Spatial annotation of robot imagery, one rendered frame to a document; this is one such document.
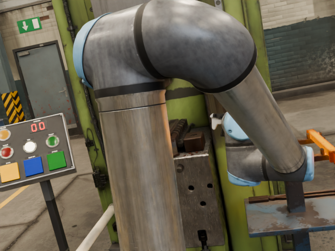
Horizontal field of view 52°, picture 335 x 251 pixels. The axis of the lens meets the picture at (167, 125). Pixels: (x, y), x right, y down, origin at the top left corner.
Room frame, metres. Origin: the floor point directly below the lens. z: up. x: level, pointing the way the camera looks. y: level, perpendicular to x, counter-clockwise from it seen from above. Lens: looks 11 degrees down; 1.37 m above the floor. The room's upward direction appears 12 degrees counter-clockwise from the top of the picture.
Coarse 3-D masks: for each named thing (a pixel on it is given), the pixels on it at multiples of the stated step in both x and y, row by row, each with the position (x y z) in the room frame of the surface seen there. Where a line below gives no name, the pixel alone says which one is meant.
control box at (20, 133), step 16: (0, 128) 1.57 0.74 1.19; (16, 128) 1.57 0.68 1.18; (48, 128) 1.58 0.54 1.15; (64, 128) 1.59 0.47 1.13; (0, 144) 1.53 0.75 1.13; (16, 144) 1.53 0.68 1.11; (48, 144) 1.54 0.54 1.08; (64, 144) 1.55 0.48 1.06; (0, 160) 1.49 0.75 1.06; (16, 160) 1.49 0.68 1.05; (0, 176) 1.45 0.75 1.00; (32, 176) 1.46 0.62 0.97; (48, 176) 1.49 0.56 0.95
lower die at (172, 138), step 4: (176, 120) 1.92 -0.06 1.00; (176, 124) 1.85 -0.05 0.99; (180, 124) 1.83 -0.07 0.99; (172, 128) 1.76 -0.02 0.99; (176, 128) 1.74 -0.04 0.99; (180, 132) 1.70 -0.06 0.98; (172, 136) 1.58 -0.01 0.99; (176, 136) 1.59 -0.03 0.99; (172, 140) 1.55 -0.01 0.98; (176, 140) 1.57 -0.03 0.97; (172, 144) 1.55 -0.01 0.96; (176, 144) 1.55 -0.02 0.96; (172, 148) 1.55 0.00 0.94; (176, 148) 1.54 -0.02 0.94; (172, 152) 1.55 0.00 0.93
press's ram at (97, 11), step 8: (96, 0) 1.59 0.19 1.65; (104, 0) 1.58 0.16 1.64; (112, 0) 1.58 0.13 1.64; (120, 0) 1.57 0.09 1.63; (128, 0) 1.56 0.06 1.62; (136, 0) 1.55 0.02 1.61; (144, 0) 1.55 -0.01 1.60; (96, 8) 1.59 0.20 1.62; (104, 8) 1.59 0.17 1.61; (112, 8) 1.58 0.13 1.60; (120, 8) 1.57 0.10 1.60; (96, 16) 1.60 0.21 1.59
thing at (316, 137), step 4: (308, 132) 1.37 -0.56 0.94; (312, 132) 1.35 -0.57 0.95; (316, 132) 1.34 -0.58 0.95; (312, 136) 1.31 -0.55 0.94; (316, 136) 1.29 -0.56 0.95; (320, 136) 1.28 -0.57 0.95; (316, 140) 1.26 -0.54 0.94; (320, 140) 1.23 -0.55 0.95; (324, 140) 1.22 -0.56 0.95; (320, 144) 1.21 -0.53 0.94; (324, 144) 1.18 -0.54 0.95; (328, 144) 1.17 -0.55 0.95; (324, 148) 1.16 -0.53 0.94; (328, 148) 1.13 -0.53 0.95; (332, 148) 1.13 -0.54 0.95; (328, 152) 1.12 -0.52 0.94; (332, 152) 1.07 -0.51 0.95; (332, 156) 1.07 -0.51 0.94; (332, 160) 1.07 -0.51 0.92
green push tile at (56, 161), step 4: (56, 152) 1.52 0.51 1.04; (60, 152) 1.52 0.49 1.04; (48, 156) 1.51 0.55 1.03; (52, 156) 1.51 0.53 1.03; (56, 156) 1.51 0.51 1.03; (60, 156) 1.51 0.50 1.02; (64, 156) 1.51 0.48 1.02; (48, 160) 1.50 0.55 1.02; (52, 160) 1.50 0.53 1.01; (56, 160) 1.50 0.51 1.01; (60, 160) 1.50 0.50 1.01; (64, 160) 1.50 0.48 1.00; (48, 164) 1.49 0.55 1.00; (52, 164) 1.49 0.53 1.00; (56, 164) 1.49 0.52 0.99; (60, 164) 1.49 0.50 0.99; (64, 164) 1.49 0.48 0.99; (52, 168) 1.48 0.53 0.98; (56, 168) 1.48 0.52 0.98
